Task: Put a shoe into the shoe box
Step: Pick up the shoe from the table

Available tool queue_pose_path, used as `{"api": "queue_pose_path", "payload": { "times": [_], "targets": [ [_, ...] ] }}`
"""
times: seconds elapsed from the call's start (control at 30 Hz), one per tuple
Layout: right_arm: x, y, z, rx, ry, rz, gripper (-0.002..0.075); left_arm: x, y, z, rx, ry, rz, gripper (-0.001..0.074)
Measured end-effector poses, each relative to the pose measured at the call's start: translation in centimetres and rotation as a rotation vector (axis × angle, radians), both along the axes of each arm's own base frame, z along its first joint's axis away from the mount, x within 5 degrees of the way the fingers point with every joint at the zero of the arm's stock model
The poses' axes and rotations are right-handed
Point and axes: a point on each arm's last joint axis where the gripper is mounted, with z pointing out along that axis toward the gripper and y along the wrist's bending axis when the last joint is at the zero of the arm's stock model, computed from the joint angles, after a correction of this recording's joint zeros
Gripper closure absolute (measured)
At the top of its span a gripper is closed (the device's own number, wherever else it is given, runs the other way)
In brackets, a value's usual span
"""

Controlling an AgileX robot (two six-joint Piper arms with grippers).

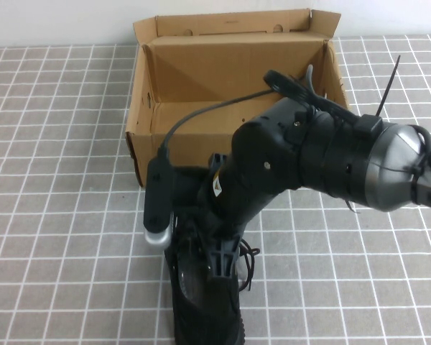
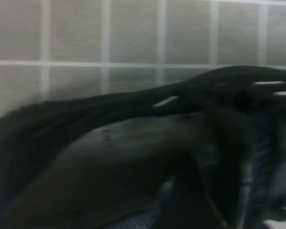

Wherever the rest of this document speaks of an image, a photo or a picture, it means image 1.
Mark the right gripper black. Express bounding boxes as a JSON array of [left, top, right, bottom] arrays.
[[196, 154, 274, 282]]

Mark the black knit lace-up shoe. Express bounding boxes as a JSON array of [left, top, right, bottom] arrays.
[[164, 165, 263, 345]]

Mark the brown cardboard shoe box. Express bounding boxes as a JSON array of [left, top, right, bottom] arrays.
[[124, 9, 356, 188]]

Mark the grey white-grid tablecloth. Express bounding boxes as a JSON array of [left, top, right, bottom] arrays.
[[0, 32, 431, 345]]

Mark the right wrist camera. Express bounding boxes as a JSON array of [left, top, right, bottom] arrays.
[[143, 145, 175, 249]]

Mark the right camera black mount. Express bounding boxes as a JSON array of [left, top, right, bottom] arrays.
[[172, 152, 226, 202]]

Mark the right camera black cable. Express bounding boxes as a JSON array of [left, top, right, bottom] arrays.
[[159, 64, 431, 177]]

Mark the black cable tie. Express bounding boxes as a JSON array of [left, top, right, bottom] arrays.
[[376, 54, 402, 118]]

